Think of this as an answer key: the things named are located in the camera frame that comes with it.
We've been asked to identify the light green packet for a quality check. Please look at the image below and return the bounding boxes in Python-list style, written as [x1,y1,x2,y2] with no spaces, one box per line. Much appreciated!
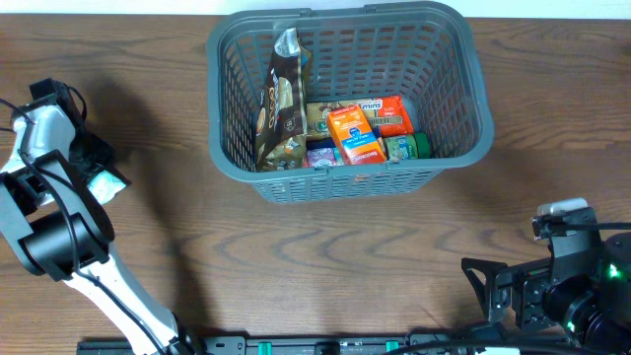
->
[78,170,129,205]

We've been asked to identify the green lid jar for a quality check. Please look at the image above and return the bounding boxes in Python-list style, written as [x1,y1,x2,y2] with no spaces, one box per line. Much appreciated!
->
[384,133,431,162]

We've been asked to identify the Nescafe Gold coffee bag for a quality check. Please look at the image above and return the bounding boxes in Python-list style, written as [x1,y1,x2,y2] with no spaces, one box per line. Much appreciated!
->
[255,28,311,172]

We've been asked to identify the San Remo spaghetti packet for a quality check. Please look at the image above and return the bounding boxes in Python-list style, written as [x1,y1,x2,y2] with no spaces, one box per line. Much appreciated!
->
[307,96,415,141]

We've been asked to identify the orange Redoxon box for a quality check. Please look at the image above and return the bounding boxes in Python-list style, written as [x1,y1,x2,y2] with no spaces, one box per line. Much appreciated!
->
[326,105,386,166]

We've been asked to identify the Kleenex tissue multipack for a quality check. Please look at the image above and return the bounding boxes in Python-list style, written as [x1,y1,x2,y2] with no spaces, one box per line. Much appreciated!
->
[306,133,386,168]

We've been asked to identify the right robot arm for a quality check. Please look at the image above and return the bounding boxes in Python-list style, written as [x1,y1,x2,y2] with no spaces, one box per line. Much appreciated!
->
[461,232,630,354]

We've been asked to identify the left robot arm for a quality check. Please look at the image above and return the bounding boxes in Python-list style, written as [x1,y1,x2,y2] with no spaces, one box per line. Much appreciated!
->
[1,99,205,354]

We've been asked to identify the grey plastic basket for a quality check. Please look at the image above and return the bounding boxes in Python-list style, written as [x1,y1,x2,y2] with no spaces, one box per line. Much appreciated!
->
[206,1,494,203]

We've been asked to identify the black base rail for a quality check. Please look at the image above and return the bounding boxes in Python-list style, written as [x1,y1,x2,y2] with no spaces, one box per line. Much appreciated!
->
[76,332,568,355]

